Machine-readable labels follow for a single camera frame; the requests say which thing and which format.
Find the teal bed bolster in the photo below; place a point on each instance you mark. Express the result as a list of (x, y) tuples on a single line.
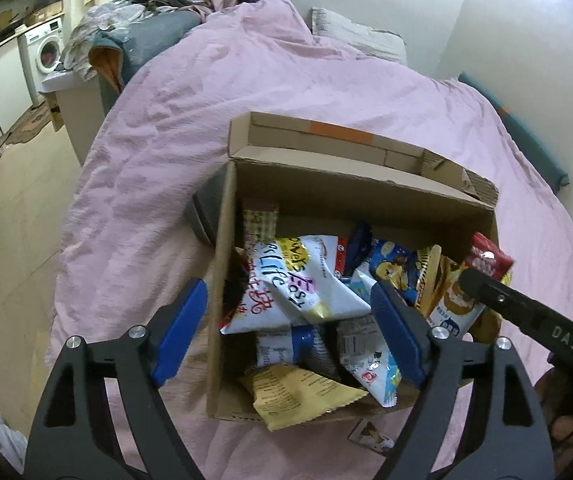
[(531, 145)]

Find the white pillow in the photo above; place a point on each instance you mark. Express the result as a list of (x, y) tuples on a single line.
[(379, 43)]

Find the right hand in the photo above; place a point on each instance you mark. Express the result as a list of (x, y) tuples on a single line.
[(551, 389)]

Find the brown white biscuit packet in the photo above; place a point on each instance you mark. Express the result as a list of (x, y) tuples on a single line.
[(367, 435)]

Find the cardboard box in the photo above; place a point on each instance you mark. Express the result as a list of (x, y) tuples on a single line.
[(328, 180)]

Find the blue snack packet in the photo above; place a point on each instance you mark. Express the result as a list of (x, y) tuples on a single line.
[(405, 269)]

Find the white lettered snack bag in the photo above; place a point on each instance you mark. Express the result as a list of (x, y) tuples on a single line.
[(295, 281)]

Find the white washing machine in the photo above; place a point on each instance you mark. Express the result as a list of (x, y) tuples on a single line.
[(40, 50)]

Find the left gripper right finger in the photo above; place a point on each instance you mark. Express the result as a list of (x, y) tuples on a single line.
[(404, 330)]

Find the pale yellow snack bag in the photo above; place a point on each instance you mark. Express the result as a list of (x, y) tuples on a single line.
[(285, 395)]

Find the clothes pile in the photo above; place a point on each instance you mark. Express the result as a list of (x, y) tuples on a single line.
[(117, 16)]

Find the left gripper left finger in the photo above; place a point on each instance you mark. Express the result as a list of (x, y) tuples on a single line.
[(172, 329)]

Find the red white snack packet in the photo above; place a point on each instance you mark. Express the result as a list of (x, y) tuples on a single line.
[(455, 304)]

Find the white blue snack bag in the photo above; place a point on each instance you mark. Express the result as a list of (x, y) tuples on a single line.
[(364, 352)]

